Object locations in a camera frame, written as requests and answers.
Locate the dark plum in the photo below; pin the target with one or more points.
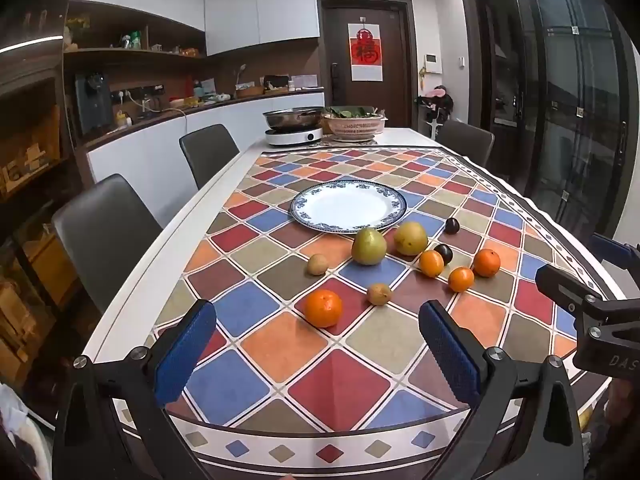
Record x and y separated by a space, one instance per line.
444 253
452 225

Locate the pink plastic basket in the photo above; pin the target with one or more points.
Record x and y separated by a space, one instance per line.
354 127

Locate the white wall intercom panel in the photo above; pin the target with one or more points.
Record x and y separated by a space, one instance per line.
432 63

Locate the red door poster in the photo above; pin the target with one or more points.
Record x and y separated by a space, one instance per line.
366 52

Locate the blue rimmed white plate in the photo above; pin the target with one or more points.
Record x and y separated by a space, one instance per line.
347 206

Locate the colourful checkered tablecloth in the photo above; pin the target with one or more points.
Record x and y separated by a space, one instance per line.
280 340

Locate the black counter appliance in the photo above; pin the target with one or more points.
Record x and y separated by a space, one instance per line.
93 102

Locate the grey dining chair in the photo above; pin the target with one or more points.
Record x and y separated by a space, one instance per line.
105 232
465 141
207 152

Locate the white counter cabinets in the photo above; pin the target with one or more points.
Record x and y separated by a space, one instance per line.
150 155

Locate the dark framed glass door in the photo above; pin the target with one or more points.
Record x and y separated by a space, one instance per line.
565 95

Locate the white upper cabinets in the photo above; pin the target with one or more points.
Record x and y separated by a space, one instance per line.
235 5

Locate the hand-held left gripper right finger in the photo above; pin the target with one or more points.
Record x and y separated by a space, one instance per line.
448 356

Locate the yellow pear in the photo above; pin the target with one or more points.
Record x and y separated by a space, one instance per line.
410 239

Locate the pink child seat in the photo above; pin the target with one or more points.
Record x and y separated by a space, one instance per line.
436 100

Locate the green leafy vegetables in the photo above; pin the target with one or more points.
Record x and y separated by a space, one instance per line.
350 111

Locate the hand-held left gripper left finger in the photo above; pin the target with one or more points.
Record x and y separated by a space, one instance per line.
184 356

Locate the dark wooden door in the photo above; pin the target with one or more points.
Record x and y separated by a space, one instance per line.
395 60

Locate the orange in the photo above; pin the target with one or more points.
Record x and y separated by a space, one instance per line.
487 262
461 279
323 308
431 263

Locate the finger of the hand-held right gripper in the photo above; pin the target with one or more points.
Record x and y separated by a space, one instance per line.
565 286
617 251

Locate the white induction cooker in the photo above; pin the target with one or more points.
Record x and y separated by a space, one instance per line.
292 136

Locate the brown kiwi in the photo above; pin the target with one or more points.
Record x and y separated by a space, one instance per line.
318 264
379 294

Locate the green pear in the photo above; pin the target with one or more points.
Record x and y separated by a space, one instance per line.
369 247

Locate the steel pan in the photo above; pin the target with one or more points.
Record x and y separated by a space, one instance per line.
292 117

